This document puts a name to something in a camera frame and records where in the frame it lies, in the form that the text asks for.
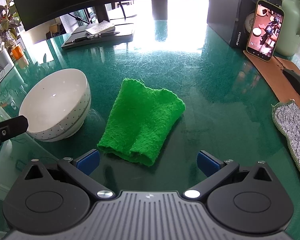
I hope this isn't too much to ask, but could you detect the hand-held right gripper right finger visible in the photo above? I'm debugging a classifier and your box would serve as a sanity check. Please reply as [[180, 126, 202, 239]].
[[183, 150, 278, 201]]

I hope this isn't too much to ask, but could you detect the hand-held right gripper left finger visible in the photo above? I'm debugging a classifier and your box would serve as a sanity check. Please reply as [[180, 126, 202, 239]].
[[22, 149, 115, 200]]

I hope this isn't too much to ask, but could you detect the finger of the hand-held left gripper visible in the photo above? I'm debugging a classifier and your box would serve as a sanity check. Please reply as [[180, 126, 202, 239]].
[[0, 115, 29, 159]]

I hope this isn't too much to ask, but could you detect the white dotted bowl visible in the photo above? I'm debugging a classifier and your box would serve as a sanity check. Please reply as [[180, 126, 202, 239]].
[[19, 68, 92, 142]]

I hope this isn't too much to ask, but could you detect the green cleaning cloth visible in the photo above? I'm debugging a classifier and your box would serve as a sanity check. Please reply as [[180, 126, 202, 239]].
[[97, 78, 186, 167]]

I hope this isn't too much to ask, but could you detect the grey desk organizer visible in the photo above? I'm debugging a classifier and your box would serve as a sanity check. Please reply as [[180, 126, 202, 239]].
[[0, 47, 15, 85]]

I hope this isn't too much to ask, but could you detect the orange pot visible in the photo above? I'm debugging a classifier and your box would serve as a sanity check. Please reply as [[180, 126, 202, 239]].
[[11, 44, 24, 60]]

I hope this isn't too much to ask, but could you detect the silver scouring cloth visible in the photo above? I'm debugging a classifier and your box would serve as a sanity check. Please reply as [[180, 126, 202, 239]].
[[271, 99, 300, 187]]

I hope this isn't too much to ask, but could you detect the black notebook folio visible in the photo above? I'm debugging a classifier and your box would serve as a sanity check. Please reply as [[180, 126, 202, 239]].
[[61, 23, 135, 50]]

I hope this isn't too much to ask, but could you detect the cardboard box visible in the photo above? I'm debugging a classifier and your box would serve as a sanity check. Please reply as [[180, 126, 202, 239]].
[[49, 24, 60, 39]]

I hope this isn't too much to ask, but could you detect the green leafy plant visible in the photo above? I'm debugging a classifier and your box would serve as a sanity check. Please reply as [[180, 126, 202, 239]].
[[0, 0, 23, 49]]

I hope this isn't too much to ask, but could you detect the brown mouse pad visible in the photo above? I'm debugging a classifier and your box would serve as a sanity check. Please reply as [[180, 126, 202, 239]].
[[243, 50, 300, 110]]

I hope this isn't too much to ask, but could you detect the black pen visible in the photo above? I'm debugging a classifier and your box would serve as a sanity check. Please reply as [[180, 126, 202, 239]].
[[74, 32, 120, 43]]

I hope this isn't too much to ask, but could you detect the black computer mouse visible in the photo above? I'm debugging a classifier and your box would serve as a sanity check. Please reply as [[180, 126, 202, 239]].
[[282, 68, 300, 99]]

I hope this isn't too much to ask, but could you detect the white notepad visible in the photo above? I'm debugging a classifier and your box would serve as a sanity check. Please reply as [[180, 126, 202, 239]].
[[85, 21, 115, 36]]

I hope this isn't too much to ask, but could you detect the smartphone with lit screen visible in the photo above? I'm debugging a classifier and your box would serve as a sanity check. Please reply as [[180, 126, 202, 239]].
[[246, 0, 285, 62]]

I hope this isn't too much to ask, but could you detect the black speaker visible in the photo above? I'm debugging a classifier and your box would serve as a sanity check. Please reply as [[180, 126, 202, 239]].
[[207, 0, 284, 48]]

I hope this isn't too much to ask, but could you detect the pale green jug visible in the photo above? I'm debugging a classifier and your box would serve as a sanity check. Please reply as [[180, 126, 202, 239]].
[[274, 0, 300, 57]]

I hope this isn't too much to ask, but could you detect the black monitor cable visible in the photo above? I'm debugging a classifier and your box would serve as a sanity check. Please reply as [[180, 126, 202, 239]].
[[69, 11, 90, 25], [116, 1, 127, 19]]

